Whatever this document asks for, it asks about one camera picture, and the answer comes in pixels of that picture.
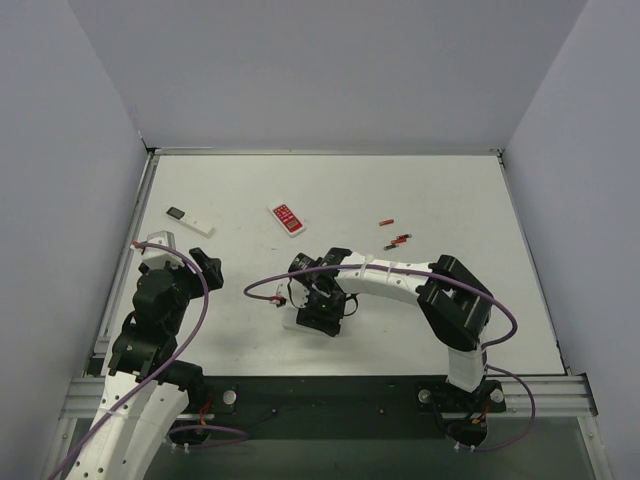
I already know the white grey-faced remote control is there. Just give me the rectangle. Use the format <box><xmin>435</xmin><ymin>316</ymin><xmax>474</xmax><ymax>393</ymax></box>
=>
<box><xmin>281</xmin><ymin>310</ymin><xmax>341</xmax><ymax>337</ymax></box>

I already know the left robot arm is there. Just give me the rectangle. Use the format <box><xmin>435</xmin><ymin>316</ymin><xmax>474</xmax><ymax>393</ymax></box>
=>
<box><xmin>62</xmin><ymin>242</ymin><xmax>224</xmax><ymax>479</ymax></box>

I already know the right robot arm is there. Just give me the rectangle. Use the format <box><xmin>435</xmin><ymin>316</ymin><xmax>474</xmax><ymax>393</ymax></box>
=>
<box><xmin>288</xmin><ymin>247</ymin><xmax>492</xmax><ymax>393</ymax></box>

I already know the slim white remote control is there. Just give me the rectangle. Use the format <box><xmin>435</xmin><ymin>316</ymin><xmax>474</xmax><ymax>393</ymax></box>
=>
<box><xmin>166</xmin><ymin>206</ymin><xmax>215</xmax><ymax>238</ymax></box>

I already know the red remote control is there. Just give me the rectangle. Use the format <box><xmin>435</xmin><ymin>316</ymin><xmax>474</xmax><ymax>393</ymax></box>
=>
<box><xmin>268</xmin><ymin>201</ymin><xmax>306</xmax><ymax>238</ymax></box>

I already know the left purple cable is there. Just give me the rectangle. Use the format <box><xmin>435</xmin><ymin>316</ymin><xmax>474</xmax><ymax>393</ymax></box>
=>
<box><xmin>47</xmin><ymin>240</ymin><xmax>251</xmax><ymax>480</ymax></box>

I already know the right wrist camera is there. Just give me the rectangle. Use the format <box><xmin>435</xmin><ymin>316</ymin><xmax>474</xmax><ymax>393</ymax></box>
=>
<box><xmin>270</xmin><ymin>279</ymin><xmax>309</xmax><ymax>309</ymax></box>

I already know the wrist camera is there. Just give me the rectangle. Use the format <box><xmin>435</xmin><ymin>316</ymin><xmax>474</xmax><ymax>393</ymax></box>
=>
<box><xmin>270</xmin><ymin>279</ymin><xmax>309</xmax><ymax>309</ymax></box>
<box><xmin>130</xmin><ymin>230</ymin><xmax>184</xmax><ymax>270</ymax></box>

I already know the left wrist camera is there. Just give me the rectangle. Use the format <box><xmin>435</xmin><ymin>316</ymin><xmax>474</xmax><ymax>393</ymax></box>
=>
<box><xmin>130</xmin><ymin>230</ymin><xmax>184</xmax><ymax>270</ymax></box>

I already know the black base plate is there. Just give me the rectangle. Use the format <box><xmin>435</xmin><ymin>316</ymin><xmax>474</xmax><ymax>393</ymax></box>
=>
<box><xmin>169</xmin><ymin>375</ymin><xmax>506</xmax><ymax>445</ymax></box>

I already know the aluminium front rail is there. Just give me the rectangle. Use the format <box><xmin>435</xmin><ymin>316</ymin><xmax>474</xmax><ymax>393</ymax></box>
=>
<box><xmin>60</xmin><ymin>375</ymin><xmax>598</xmax><ymax>419</ymax></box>

